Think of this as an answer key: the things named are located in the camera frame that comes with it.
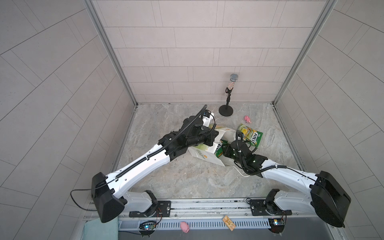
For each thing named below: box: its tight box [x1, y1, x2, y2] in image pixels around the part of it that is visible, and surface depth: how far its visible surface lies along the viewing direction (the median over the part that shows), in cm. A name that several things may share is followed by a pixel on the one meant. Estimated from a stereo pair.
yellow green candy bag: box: [214, 139, 228, 158], surface depth 82 cm
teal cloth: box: [84, 217, 119, 240], surface depth 65 cm
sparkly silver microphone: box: [227, 73, 239, 90], surface depth 92 cm
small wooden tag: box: [222, 215, 236, 232], surface depth 68 cm
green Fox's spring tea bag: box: [238, 123, 264, 148], surface depth 98 cm
